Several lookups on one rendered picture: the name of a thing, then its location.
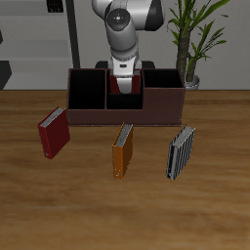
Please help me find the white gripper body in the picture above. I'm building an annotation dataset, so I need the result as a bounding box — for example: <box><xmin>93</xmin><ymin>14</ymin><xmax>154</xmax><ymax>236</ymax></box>
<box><xmin>114</xmin><ymin>76</ymin><xmax>135</xmax><ymax>95</ymax></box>

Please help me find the dark red book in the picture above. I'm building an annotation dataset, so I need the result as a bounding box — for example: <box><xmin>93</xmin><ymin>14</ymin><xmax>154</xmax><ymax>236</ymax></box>
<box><xmin>108</xmin><ymin>69</ymin><xmax>143</xmax><ymax>96</ymax></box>
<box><xmin>36</xmin><ymin>105</ymin><xmax>71</xmax><ymax>160</ymax></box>

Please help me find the dark brown desk caddy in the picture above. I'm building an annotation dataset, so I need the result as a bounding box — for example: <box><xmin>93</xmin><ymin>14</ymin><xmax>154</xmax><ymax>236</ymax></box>
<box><xmin>65</xmin><ymin>67</ymin><xmax>187</xmax><ymax>128</ymax></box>

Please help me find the orange book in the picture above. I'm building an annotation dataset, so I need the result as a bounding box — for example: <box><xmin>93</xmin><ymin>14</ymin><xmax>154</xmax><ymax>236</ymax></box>
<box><xmin>111</xmin><ymin>122</ymin><xmax>135</xmax><ymax>181</ymax></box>

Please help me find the grey striped book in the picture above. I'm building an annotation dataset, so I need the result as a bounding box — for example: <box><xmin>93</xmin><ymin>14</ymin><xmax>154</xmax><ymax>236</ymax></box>
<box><xmin>165</xmin><ymin>124</ymin><xmax>197</xmax><ymax>182</ymax></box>

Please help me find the green pot plant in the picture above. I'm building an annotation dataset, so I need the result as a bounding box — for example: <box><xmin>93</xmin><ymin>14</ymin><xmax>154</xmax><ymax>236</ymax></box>
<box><xmin>165</xmin><ymin>0</ymin><xmax>231</xmax><ymax>91</ymax></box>

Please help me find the grey shelf unit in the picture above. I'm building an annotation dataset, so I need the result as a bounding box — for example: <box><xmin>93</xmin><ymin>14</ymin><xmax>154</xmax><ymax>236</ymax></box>
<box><xmin>0</xmin><ymin>0</ymin><xmax>81</xmax><ymax>91</ymax></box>

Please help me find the small black box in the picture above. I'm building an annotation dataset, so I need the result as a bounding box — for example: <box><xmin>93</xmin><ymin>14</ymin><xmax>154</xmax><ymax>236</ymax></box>
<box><xmin>46</xmin><ymin>0</ymin><xmax>64</xmax><ymax>14</ymax></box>

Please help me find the black angular object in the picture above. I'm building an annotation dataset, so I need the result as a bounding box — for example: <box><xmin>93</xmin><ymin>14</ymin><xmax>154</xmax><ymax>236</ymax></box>
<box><xmin>0</xmin><ymin>60</ymin><xmax>13</xmax><ymax>91</ymax></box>

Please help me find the flat black base plate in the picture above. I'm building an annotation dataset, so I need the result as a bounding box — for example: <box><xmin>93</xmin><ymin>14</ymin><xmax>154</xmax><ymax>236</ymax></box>
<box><xmin>95</xmin><ymin>60</ymin><xmax>156</xmax><ymax>70</ymax></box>

